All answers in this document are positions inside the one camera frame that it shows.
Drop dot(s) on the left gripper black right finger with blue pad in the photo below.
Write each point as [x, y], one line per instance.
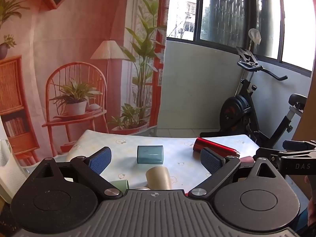
[222, 170]

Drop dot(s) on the pink cup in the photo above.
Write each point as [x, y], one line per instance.
[246, 162]

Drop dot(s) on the printed room scene tapestry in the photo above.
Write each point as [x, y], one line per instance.
[73, 65]

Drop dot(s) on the light green cup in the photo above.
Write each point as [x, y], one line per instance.
[121, 185]

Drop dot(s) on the red metal thermos bottle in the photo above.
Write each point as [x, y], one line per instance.
[220, 149]

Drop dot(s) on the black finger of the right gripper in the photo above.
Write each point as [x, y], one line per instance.
[298, 145]

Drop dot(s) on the floral checked tablecloth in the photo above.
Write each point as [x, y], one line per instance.
[132, 156]

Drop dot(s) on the beige cup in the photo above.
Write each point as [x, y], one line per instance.
[158, 178]

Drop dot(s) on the black exercise bike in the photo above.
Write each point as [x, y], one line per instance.
[238, 115]

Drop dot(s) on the teal blue cup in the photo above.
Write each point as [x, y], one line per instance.
[150, 155]

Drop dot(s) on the white plastic chair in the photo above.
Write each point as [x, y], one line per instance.
[12, 176]

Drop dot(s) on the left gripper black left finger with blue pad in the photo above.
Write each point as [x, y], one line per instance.
[88, 173]

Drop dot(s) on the window with dark frame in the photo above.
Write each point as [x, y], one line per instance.
[281, 32]

